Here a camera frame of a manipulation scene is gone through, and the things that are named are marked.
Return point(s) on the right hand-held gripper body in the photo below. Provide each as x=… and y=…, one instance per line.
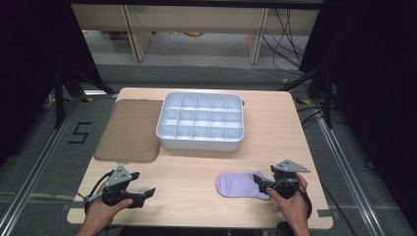
x=285, y=182

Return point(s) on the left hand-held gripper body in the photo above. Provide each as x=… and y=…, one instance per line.
x=115, y=183

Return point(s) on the purple sock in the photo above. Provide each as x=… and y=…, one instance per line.
x=239, y=185

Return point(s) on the white compartment storage box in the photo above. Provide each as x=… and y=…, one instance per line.
x=200, y=121

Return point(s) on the person's right hand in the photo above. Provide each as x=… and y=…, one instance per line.
x=291, y=208

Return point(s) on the person's left hand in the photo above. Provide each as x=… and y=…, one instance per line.
x=100, y=209

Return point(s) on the black round object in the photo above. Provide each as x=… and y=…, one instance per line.
x=282, y=229

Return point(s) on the translucent brown box lid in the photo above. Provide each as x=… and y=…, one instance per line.
x=131, y=131

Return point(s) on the black metal stand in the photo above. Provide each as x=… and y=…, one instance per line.
x=323, y=88
x=65, y=88

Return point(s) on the black curtain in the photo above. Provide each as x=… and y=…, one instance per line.
x=370, y=82
x=36, y=65

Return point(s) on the aluminium floor rail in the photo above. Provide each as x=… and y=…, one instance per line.
x=347, y=170
x=36, y=164

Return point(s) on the beige wooden desk frame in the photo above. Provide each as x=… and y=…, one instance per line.
x=196, y=19

